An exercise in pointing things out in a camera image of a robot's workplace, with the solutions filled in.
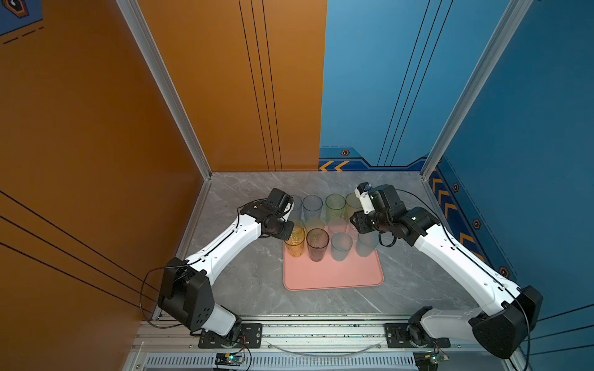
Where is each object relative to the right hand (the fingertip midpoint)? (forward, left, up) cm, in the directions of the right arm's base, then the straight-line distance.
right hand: (356, 217), depth 77 cm
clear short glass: (+6, +5, -14) cm, 16 cm away
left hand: (+1, +24, -8) cm, 26 cm away
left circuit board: (-38, +41, -23) cm, 60 cm away
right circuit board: (-37, -21, -24) cm, 49 cm away
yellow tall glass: (-6, +21, -8) cm, 23 cm away
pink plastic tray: (-11, +19, -22) cm, 31 cm away
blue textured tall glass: (+11, +21, -15) cm, 28 cm away
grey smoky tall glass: (-3, +13, -10) cm, 17 cm away
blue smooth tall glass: (+11, +15, -8) cm, 20 cm away
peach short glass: (+7, +14, -14) cm, 21 cm away
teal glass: (-2, +4, -15) cm, 15 cm away
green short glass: (+8, +20, -16) cm, 27 cm away
